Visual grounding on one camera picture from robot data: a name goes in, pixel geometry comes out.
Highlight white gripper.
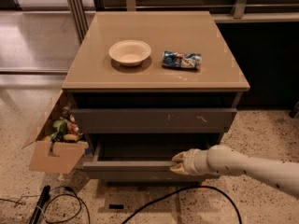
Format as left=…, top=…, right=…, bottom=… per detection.
left=170, top=149, right=209, bottom=176

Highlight grey drawer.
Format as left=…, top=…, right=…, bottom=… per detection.
left=83, top=139, right=213, bottom=183
left=73, top=108, right=236, bottom=133

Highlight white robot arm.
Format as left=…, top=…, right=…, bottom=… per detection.
left=170, top=145, right=299, bottom=198

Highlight grey top drawer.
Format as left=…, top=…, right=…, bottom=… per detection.
left=73, top=108, right=236, bottom=133

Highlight grey drawer cabinet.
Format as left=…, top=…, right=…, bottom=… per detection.
left=61, top=10, right=251, bottom=185

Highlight small black floor tag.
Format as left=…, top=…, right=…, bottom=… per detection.
left=109, top=204, right=124, bottom=210

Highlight blue crumpled chip bag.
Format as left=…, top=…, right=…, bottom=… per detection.
left=163, top=51, right=202, bottom=69

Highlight toy items in box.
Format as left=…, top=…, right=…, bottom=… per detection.
left=43, top=105, right=83, bottom=143

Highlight white paper bowl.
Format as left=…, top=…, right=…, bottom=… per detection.
left=108, top=40, right=151, bottom=66

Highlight cardboard box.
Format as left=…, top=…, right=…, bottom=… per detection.
left=22, top=91, right=88, bottom=174

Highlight black rod on floor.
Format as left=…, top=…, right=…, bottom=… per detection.
left=28, top=185, right=50, bottom=224

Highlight thick black cable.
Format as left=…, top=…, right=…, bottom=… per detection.
left=121, top=185, right=243, bottom=224

